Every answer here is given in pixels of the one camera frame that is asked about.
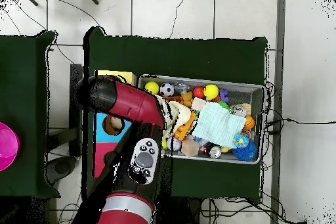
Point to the grey mesh bin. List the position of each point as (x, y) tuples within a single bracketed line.
[(244, 92)]

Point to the grey floor base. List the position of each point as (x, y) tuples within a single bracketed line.
[(61, 167)]

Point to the pink plastic bowl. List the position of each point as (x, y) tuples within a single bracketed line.
[(8, 145)]

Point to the wooden box with three holes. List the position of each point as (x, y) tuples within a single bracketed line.
[(101, 134)]

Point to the small soccer ball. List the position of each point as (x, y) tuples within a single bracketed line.
[(167, 89)]

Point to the wooden cube block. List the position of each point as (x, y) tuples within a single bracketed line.
[(189, 147)]

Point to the small orange basketball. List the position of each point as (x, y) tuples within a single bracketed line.
[(248, 122)]

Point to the mint green cloth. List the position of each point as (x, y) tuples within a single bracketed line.
[(218, 124)]

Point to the yellow ball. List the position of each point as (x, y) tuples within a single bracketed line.
[(210, 91), (151, 88)]

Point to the dark green side table cloth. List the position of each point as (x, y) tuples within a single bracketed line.
[(23, 50)]

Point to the blue spiky ball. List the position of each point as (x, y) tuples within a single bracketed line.
[(245, 152)]

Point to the globe print ball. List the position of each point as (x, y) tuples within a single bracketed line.
[(241, 141)]

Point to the cream cloth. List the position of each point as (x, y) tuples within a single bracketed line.
[(181, 113)]

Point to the small red ball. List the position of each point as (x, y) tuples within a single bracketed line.
[(198, 92)]

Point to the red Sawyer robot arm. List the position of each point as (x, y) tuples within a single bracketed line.
[(131, 103)]

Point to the black frame between tables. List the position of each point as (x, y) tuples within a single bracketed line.
[(74, 129)]

